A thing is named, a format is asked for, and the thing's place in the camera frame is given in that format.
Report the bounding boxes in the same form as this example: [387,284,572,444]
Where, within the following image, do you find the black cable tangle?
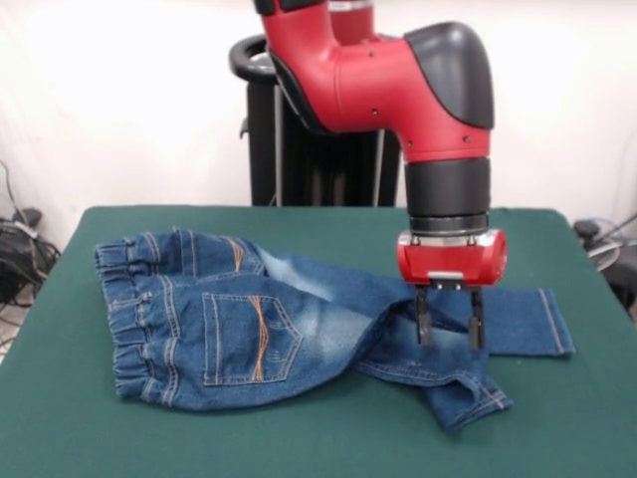
[0,158,62,313]

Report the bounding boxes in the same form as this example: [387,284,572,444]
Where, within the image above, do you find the dark green table cloth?
[0,206,637,478]

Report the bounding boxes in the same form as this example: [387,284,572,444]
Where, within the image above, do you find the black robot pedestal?
[228,32,404,208]

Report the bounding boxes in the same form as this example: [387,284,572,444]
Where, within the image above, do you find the blue denim jeans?
[94,226,577,435]

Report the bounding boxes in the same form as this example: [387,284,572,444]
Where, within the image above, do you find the black office chair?
[572,218,637,323]

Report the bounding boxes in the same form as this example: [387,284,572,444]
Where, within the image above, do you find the light blue cable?
[585,214,628,235]

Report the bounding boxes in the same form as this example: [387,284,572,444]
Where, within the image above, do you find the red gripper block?
[395,229,510,352]

